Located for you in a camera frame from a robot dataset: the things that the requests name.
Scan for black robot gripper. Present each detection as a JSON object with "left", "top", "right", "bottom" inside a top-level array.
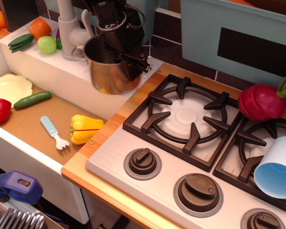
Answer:
[{"left": 83, "top": 0, "right": 150, "bottom": 81}]

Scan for stainless steel pot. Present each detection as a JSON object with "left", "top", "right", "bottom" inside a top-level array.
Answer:
[{"left": 83, "top": 36, "right": 141, "bottom": 94}]

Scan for left small stove knob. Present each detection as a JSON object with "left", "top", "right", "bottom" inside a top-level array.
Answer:
[{"left": 123, "top": 148, "right": 162, "bottom": 181}]

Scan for grey toy stove top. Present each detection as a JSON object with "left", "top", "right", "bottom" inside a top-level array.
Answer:
[{"left": 85, "top": 73, "right": 286, "bottom": 229}]

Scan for middle large stove knob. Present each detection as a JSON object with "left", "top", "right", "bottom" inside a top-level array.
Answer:
[{"left": 173, "top": 173, "right": 224, "bottom": 218}]

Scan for right stove knob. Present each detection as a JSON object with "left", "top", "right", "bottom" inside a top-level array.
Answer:
[{"left": 240, "top": 208, "right": 286, "bottom": 229}]

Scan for grey toy faucet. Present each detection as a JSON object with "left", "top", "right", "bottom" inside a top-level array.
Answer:
[{"left": 57, "top": 0, "right": 94, "bottom": 61}]

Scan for purple toy eggplant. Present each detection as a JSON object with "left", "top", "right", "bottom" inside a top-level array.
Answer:
[{"left": 56, "top": 30, "right": 62, "bottom": 50}]

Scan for yellow toy bell pepper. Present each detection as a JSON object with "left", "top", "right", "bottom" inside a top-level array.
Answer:
[{"left": 70, "top": 114, "right": 104, "bottom": 145}]

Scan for green toy apple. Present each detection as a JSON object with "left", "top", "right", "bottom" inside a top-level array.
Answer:
[{"left": 37, "top": 36, "right": 57, "bottom": 54}]

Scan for green toy cucumber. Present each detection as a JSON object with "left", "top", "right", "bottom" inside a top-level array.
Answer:
[{"left": 13, "top": 91, "right": 52, "bottom": 109}]

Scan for left black burner grate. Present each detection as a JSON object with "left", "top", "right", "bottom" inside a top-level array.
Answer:
[{"left": 123, "top": 74, "right": 242, "bottom": 172}]

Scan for black burner grate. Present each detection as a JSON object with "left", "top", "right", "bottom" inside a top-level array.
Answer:
[
  {"left": 123, "top": 74, "right": 242, "bottom": 172},
  {"left": 214, "top": 118, "right": 286, "bottom": 204}
]

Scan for orange toy vegetable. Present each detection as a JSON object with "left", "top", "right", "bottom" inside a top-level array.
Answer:
[{"left": 29, "top": 18, "right": 52, "bottom": 40}]

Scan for white toy sink unit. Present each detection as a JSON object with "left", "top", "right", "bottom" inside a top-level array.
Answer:
[{"left": 0, "top": 16, "right": 164, "bottom": 225}]

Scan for dark green toy leaves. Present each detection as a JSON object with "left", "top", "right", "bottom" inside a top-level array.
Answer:
[{"left": 8, "top": 33, "right": 34, "bottom": 53}]

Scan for cream scalloped plate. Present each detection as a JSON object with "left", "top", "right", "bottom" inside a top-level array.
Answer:
[{"left": 0, "top": 74, "right": 32, "bottom": 108}]

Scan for teal toy microwave cabinet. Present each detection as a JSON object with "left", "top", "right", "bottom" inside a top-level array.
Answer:
[{"left": 181, "top": 0, "right": 286, "bottom": 86}]

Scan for red toy radish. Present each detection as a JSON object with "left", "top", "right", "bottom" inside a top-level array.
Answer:
[{"left": 238, "top": 76, "right": 286, "bottom": 121}]

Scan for right black burner grate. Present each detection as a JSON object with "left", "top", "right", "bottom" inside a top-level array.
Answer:
[{"left": 214, "top": 118, "right": 286, "bottom": 204}]

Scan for light blue plastic cup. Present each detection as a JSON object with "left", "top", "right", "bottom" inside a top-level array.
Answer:
[{"left": 254, "top": 136, "right": 286, "bottom": 199}]

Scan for grey ribbed metal part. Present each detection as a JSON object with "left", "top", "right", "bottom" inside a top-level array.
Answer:
[{"left": 0, "top": 208, "right": 48, "bottom": 229}]

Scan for blue handled toy fork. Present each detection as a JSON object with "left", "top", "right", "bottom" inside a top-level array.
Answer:
[{"left": 40, "top": 116, "right": 70, "bottom": 150}]

